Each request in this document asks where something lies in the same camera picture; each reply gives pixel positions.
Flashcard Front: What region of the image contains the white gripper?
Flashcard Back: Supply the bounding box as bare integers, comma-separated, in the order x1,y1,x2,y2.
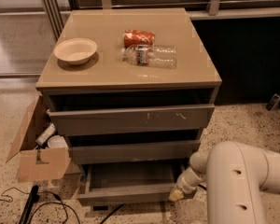
169,167,205,202

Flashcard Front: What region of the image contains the grey bottom drawer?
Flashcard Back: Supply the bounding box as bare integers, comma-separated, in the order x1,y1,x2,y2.
77,159,188,206

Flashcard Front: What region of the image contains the grey drawer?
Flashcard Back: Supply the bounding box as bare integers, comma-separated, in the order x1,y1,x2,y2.
77,159,188,206
49,105,215,136
69,140,201,164

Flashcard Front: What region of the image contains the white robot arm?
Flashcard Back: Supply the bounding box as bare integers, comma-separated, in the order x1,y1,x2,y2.
169,141,280,224

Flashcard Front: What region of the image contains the grey middle drawer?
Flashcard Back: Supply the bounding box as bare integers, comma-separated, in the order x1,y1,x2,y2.
69,140,201,164

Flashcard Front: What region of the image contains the grey three-drawer cabinet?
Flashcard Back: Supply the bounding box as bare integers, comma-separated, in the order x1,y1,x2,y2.
35,8,223,173

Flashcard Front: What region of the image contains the grey top drawer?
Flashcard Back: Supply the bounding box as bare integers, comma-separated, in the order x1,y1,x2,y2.
49,105,215,136

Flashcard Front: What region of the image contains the white cup in box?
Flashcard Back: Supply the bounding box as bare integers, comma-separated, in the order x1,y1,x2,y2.
48,135,67,148

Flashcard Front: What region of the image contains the small dark floor device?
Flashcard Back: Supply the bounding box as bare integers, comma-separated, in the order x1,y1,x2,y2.
266,93,280,111

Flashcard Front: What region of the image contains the clear plastic water bottle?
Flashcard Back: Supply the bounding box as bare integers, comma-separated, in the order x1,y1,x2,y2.
121,45,177,69

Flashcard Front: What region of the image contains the bottle in cardboard box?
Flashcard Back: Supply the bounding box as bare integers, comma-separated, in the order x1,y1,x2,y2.
35,123,56,146

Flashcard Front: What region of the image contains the black power strip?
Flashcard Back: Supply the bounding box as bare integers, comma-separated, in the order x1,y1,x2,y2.
18,185,39,224

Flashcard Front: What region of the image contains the brown cardboard box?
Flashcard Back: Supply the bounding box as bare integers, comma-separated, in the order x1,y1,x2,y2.
7,96,80,182

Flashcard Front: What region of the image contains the orange soda can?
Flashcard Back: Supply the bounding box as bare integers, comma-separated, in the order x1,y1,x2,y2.
123,30,155,48

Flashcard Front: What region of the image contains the beige paper bowl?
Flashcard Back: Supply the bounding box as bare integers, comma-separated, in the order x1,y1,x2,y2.
54,38,97,65

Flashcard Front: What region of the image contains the black cable right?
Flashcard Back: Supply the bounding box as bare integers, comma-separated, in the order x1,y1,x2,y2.
99,184,208,224

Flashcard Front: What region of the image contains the thin black cable left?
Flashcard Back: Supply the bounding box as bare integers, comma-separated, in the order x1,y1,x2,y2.
0,186,82,224

